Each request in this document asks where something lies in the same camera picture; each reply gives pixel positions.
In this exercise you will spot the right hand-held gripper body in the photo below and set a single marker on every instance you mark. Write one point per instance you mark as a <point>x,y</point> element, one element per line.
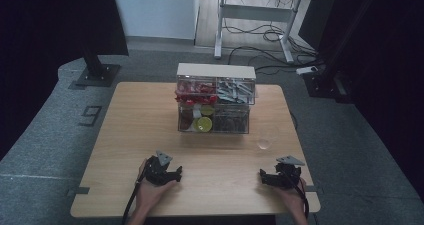
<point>286,176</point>

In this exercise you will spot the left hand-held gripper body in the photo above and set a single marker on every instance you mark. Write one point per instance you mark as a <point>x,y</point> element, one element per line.
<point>154,174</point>

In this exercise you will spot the person's left hand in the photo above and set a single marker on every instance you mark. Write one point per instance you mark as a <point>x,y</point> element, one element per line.
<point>151,195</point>

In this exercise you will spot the person's right hand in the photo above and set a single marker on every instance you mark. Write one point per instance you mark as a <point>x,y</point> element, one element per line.
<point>291,198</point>

